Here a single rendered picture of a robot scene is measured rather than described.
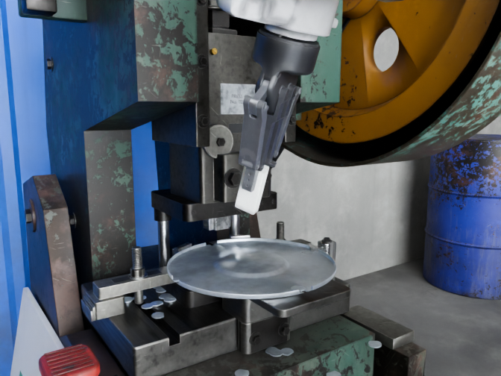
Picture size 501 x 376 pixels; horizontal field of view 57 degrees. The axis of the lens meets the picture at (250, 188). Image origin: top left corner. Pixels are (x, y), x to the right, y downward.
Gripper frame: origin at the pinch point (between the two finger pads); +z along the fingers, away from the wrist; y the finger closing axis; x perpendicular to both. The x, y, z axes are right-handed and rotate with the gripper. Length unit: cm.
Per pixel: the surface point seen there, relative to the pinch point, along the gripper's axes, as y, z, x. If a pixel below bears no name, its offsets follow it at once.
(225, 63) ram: 16.7, -10.6, 15.9
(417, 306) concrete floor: 173, 117, -45
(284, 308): -2.4, 14.0, -9.8
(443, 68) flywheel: 38.9, -17.0, -15.7
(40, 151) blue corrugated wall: 64, 55, 109
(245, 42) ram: 20.7, -14.0, 14.9
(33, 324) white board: 6, 59, 46
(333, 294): 5.2, 13.7, -14.7
